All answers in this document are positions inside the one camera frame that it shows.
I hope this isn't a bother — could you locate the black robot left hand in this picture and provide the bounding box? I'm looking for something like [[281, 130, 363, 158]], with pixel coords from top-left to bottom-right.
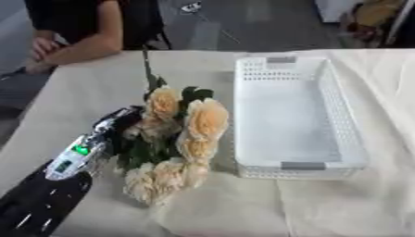
[[92, 105, 146, 156]]

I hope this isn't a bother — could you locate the peach artificial flower bouquet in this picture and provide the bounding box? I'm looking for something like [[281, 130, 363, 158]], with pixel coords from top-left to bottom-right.
[[115, 45, 233, 207]]

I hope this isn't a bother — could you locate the black chair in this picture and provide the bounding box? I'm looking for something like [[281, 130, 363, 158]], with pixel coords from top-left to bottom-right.
[[121, 0, 175, 52]]

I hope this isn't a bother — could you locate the person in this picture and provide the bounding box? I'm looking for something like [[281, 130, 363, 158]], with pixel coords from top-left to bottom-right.
[[20, 0, 132, 75]]

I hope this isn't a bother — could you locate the person's hand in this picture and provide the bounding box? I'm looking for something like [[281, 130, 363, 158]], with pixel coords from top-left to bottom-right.
[[29, 36, 62, 63]]

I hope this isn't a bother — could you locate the white perforated plastic basket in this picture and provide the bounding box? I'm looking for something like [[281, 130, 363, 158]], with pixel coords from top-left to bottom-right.
[[232, 55, 371, 181]]

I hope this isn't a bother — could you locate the brown bag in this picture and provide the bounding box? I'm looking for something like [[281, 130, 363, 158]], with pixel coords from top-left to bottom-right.
[[338, 0, 415, 49]]

